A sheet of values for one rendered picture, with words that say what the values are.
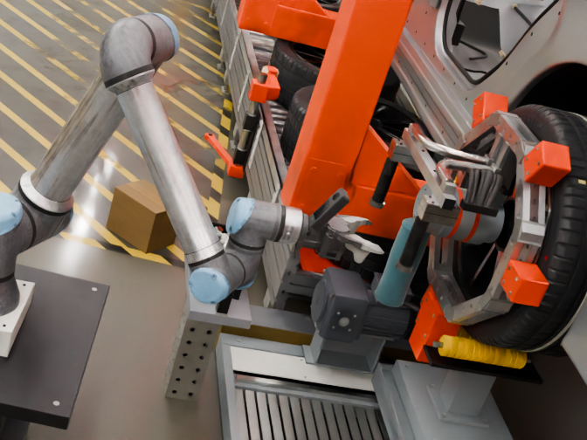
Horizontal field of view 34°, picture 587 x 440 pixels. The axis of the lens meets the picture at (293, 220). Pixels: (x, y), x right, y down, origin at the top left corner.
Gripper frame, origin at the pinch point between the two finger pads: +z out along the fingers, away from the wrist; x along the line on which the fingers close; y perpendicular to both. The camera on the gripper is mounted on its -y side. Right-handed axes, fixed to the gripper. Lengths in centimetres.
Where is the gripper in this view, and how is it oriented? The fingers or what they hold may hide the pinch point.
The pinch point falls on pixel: (378, 235)
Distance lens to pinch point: 233.1
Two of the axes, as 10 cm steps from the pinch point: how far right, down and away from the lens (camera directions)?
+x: 1.3, 4.8, -8.7
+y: -2.8, 8.5, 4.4
